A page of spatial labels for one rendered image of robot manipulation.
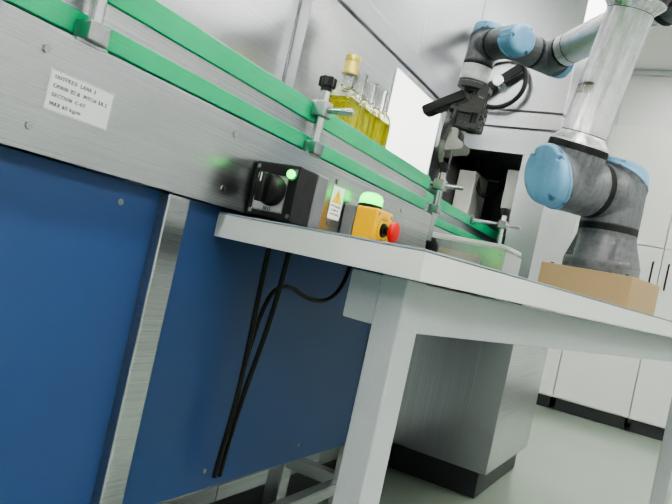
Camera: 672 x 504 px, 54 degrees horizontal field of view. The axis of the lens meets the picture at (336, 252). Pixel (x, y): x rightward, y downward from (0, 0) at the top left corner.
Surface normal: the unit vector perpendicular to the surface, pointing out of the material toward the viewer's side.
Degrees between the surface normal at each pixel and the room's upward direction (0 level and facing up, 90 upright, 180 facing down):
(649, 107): 90
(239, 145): 90
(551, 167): 98
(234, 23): 90
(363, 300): 90
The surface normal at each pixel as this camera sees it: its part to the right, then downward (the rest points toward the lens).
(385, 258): -0.64, -0.15
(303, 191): 0.86, 0.18
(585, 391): -0.46, -0.11
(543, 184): -0.92, -0.07
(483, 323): 0.73, 0.15
